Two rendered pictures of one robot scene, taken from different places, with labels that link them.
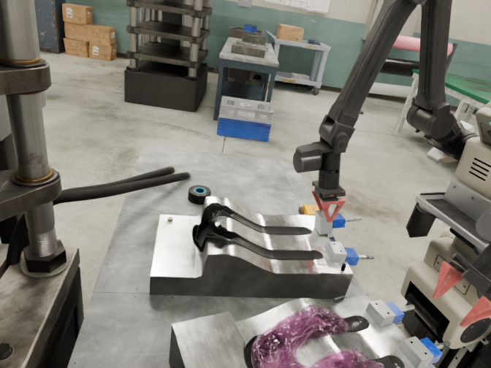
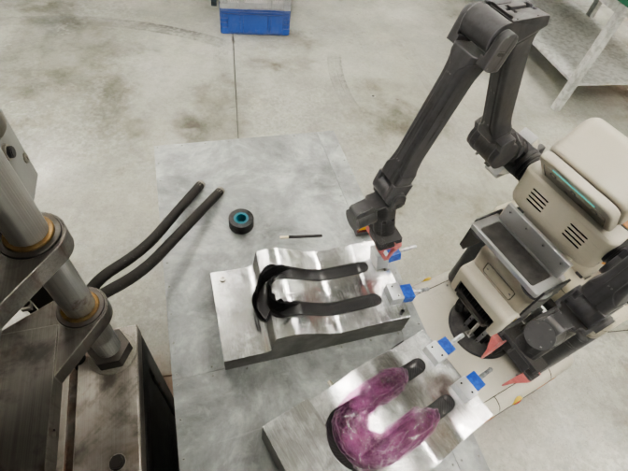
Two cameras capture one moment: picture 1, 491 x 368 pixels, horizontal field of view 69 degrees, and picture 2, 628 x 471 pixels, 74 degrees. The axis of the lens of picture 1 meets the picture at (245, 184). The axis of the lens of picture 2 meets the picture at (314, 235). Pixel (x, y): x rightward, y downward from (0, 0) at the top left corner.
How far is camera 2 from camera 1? 48 cm
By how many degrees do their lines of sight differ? 26
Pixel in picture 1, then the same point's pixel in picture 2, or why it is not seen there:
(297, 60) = not seen: outside the picture
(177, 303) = (253, 373)
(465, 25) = not seen: outside the picture
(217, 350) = (306, 443)
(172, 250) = (236, 322)
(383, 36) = (448, 102)
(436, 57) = (506, 99)
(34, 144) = (76, 294)
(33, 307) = (123, 408)
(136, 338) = (228, 421)
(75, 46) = not seen: outside the picture
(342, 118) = (399, 182)
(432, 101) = (496, 136)
